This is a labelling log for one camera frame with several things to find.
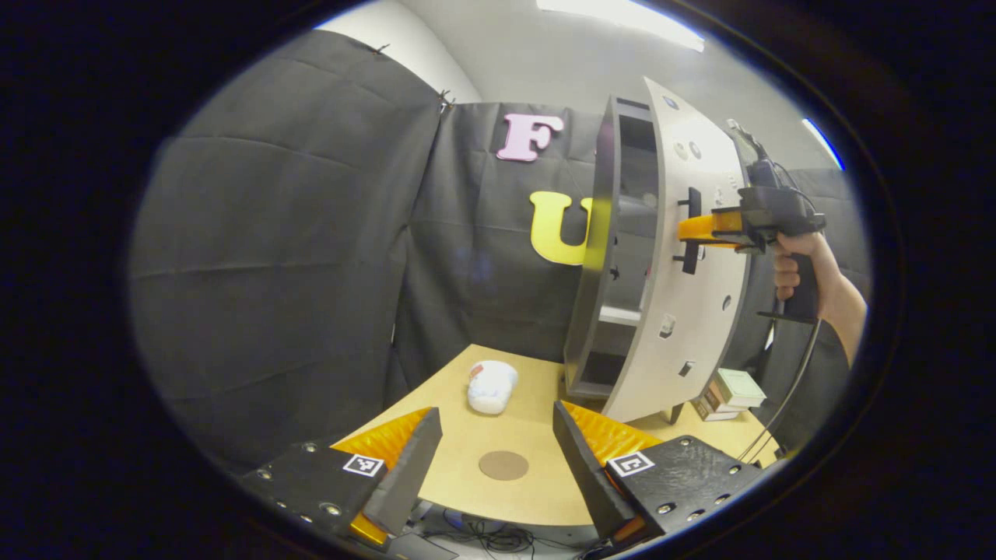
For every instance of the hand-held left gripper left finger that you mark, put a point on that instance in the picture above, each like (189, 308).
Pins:
(408, 474)

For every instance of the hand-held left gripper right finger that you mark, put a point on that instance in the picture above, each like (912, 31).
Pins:
(587, 474)

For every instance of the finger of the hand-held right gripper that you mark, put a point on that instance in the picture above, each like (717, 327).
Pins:
(720, 229)

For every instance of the brown round coaster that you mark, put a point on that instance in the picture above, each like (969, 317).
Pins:
(503, 465)

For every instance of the dark grey cabinet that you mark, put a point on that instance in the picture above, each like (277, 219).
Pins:
(595, 233)

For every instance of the grey cabinet shelf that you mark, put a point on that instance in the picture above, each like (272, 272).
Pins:
(620, 315)

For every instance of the white soft packet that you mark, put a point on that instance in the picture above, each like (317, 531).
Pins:
(492, 387)

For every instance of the green book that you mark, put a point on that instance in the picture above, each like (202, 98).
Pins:
(741, 386)

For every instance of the black backdrop cloth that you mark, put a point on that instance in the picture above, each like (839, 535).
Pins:
(272, 272)

